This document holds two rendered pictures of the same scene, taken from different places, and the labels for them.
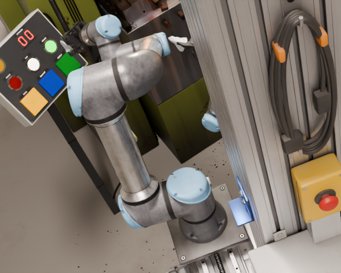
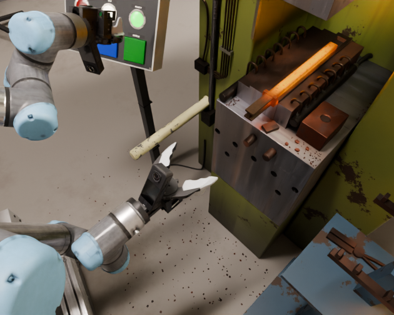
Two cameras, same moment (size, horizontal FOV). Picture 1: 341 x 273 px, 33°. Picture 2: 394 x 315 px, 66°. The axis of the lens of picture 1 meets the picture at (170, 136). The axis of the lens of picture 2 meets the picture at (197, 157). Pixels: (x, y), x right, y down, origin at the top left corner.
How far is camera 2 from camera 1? 1.74 m
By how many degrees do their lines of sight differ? 36
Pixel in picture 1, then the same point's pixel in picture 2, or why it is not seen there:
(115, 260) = (112, 181)
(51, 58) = (127, 28)
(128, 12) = (242, 88)
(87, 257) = (116, 161)
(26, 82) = not seen: hidden behind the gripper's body
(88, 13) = (240, 50)
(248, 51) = not seen: outside the picture
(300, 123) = not seen: outside the picture
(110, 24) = (20, 29)
